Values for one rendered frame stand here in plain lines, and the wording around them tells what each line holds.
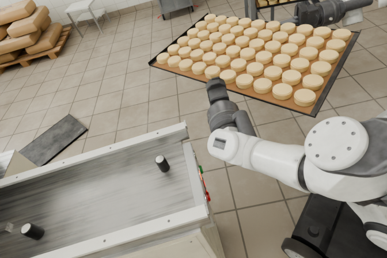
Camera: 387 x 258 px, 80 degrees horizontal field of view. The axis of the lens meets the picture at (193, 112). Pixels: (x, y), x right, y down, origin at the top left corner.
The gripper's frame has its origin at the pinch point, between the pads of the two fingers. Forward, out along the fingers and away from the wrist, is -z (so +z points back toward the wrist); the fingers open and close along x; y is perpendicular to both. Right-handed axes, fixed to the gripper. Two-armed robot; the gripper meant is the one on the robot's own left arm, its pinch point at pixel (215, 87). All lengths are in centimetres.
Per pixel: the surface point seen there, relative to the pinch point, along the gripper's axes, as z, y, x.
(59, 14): -375, 213, -72
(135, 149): 6.0, 30.6, -12.9
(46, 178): 9, 63, -14
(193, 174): 18.4, 12.8, -16.0
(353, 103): -58, -104, -99
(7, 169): -3, 85, -17
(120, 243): 35.3, 32.1, -10.8
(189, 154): 10.6, 13.2, -16.0
